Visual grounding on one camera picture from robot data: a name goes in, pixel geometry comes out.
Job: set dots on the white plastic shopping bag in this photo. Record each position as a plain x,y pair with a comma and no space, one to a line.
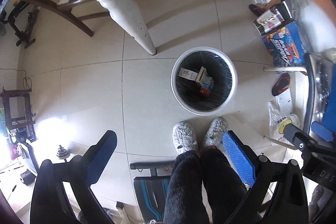
277,122

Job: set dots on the right grey fuzzy slipper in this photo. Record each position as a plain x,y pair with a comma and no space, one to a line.
214,135

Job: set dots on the black exercise bike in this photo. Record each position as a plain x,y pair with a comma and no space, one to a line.
22,19

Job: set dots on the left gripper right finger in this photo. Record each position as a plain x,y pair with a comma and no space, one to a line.
288,203

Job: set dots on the red black flip-flop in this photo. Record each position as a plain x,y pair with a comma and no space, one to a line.
281,84

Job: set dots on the blue toy blaster box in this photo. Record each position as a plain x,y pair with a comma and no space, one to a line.
286,46

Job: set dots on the small dumbbell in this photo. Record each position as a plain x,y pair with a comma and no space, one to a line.
62,153

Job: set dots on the left grey fuzzy slipper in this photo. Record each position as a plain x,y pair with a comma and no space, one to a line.
184,137

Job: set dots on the black white gift box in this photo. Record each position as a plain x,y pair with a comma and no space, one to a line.
277,15

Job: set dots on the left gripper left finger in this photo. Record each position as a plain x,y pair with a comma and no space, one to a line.
50,203

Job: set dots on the grey fuzzy slipper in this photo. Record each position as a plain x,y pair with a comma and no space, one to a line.
184,137
214,135

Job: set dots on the dark wooden side stand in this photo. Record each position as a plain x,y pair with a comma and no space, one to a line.
19,117

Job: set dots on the white table leg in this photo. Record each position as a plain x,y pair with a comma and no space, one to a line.
128,16

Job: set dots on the black blue weight bench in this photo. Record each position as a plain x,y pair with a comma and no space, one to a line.
151,191

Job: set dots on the person's dark fleece legs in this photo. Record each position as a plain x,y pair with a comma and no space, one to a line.
210,171

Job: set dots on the white round trash bin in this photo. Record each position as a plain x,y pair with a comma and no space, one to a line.
215,85

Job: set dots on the white cardboard box in bin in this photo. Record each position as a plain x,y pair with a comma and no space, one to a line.
187,74

